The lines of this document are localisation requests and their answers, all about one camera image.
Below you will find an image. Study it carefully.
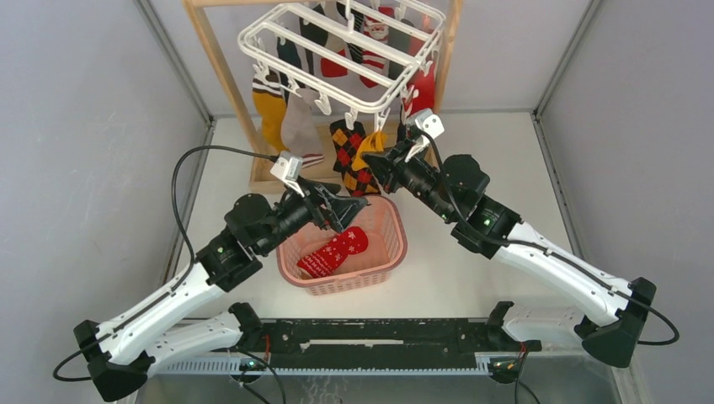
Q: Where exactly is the black striped narrow sock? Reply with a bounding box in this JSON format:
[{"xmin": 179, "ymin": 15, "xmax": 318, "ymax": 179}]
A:
[{"xmin": 299, "ymin": 18, "xmax": 328, "ymax": 74}]

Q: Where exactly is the argyle red yellow sock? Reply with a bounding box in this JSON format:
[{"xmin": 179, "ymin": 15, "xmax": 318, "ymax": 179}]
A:
[{"xmin": 329, "ymin": 119, "xmax": 381, "ymax": 196}]

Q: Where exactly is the mustard yellow sock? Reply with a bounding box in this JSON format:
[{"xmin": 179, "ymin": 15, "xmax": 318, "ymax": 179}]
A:
[{"xmin": 351, "ymin": 131, "xmax": 387, "ymax": 171}]

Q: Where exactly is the grey white sock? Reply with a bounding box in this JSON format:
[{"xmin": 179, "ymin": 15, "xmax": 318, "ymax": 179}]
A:
[{"xmin": 280, "ymin": 88, "xmax": 325, "ymax": 168}]

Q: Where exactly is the red white striped sock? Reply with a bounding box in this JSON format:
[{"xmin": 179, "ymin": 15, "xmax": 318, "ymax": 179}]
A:
[{"xmin": 360, "ymin": 7, "xmax": 395, "ymax": 88}]

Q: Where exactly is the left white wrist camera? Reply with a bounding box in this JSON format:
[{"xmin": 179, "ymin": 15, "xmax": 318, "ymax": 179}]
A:
[{"xmin": 269, "ymin": 151, "xmax": 305, "ymax": 197}]

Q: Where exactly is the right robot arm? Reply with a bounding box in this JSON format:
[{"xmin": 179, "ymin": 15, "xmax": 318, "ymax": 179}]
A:
[{"xmin": 361, "ymin": 141, "xmax": 680, "ymax": 368}]

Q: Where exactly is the yellow brown striped sock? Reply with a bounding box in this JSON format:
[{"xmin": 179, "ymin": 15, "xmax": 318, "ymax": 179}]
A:
[{"xmin": 252, "ymin": 73, "xmax": 288, "ymax": 152}]

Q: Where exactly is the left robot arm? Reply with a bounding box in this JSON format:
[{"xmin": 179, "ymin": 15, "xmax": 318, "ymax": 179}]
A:
[{"xmin": 74, "ymin": 151, "xmax": 368, "ymax": 402}]

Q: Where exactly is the pink plastic basket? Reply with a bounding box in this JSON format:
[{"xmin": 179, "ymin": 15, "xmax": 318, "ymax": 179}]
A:
[{"xmin": 276, "ymin": 194, "xmax": 408, "ymax": 295}]

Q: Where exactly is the black mounting rail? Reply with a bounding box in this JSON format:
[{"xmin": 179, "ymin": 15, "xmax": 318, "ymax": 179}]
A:
[{"xmin": 232, "ymin": 318, "xmax": 522, "ymax": 370}]

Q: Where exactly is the white plastic sock hanger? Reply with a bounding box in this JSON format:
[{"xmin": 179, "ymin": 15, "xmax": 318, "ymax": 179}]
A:
[{"xmin": 237, "ymin": 1, "xmax": 447, "ymax": 131}]

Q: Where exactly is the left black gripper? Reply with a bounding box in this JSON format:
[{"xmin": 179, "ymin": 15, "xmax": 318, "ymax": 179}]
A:
[{"xmin": 257, "ymin": 176, "xmax": 366, "ymax": 256}]

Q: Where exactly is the red snowflake sock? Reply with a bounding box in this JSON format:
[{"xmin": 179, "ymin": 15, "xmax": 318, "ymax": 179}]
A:
[{"xmin": 296, "ymin": 226, "xmax": 369, "ymax": 279}]

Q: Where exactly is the red sock white pattern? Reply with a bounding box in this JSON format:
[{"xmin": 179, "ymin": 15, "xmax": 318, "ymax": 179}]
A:
[{"xmin": 400, "ymin": 65, "xmax": 435, "ymax": 123}]

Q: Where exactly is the wooden hanger stand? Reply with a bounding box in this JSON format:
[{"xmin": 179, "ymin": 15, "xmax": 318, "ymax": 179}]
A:
[{"xmin": 184, "ymin": 1, "xmax": 463, "ymax": 194}]

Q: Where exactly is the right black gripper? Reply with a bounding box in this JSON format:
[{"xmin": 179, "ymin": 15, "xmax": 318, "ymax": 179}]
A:
[{"xmin": 360, "ymin": 136, "xmax": 456, "ymax": 224}]

